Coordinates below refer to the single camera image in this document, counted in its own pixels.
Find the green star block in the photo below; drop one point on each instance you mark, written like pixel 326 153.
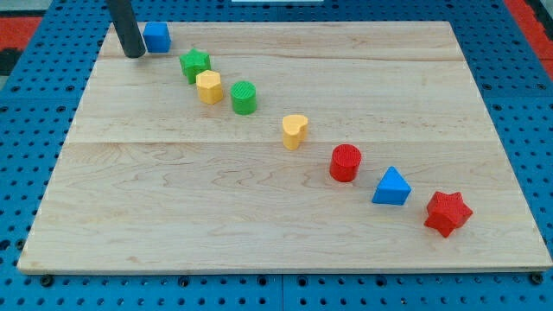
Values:
pixel 193 63

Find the red star block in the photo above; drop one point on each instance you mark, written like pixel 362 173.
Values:
pixel 447 212

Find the yellow heart block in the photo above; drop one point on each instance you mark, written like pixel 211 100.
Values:
pixel 294 130

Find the light wooden board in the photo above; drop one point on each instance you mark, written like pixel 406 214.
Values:
pixel 151 181

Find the red cylinder block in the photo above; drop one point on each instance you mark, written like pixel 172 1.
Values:
pixel 345 161

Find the green cylinder block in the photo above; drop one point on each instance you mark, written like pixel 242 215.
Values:
pixel 244 97

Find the yellow hexagon block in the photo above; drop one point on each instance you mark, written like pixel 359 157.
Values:
pixel 209 87

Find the blue triangle block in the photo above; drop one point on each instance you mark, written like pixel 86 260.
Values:
pixel 392 189

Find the blue cube block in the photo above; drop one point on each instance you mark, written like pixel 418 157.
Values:
pixel 157 37

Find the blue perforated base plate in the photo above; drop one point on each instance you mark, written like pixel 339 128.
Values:
pixel 43 90

